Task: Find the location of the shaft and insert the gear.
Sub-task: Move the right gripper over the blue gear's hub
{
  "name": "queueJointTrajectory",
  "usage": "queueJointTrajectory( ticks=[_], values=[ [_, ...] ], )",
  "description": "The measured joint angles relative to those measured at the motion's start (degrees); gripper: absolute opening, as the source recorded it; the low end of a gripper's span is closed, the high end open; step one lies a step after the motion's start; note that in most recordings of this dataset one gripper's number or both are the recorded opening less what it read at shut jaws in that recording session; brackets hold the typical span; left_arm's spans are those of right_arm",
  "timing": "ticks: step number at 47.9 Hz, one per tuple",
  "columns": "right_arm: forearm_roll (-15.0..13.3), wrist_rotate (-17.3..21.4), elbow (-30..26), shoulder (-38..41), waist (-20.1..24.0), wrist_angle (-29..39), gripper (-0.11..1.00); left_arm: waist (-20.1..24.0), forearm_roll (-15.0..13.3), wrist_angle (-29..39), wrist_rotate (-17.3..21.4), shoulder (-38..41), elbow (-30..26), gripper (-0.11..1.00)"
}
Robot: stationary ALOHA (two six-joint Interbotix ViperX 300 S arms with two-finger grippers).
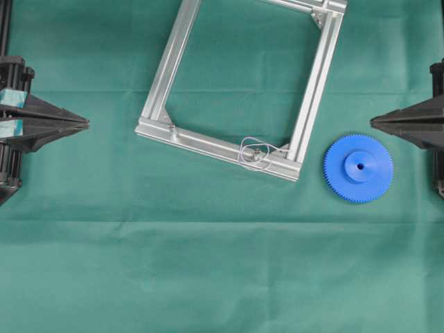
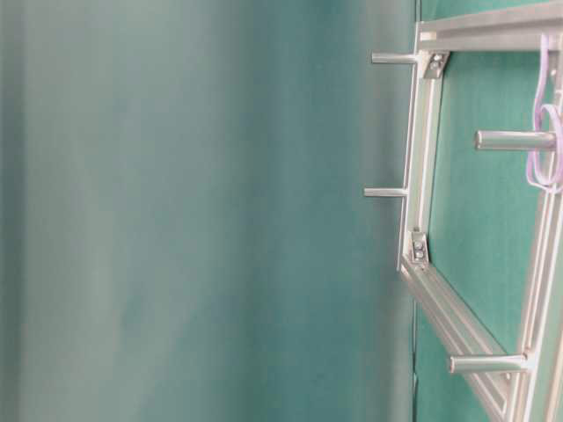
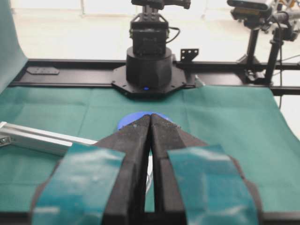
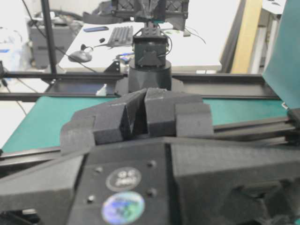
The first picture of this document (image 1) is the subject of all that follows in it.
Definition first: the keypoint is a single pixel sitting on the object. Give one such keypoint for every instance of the blue plastic gear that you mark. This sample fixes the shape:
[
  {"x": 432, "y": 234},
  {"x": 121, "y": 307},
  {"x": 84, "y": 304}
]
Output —
[{"x": 358, "y": 168}]

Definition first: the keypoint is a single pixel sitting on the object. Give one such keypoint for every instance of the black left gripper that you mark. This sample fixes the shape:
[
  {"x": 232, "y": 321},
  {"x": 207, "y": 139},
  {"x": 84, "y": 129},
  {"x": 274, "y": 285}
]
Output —
[{"x": 16, "y": 79}]

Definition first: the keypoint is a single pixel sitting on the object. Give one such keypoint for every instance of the aluminium extrusion frame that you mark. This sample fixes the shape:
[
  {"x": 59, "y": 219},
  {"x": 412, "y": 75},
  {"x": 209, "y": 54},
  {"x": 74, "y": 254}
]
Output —
[{"x": 155, "y": 122}]

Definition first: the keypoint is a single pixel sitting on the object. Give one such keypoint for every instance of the green table cloth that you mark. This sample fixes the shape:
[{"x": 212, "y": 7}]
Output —
[{"x": 112, "y": 232}]

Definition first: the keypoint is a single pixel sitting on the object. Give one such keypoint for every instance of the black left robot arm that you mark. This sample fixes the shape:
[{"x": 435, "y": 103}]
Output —
[{"x": 27, "y": 122}]

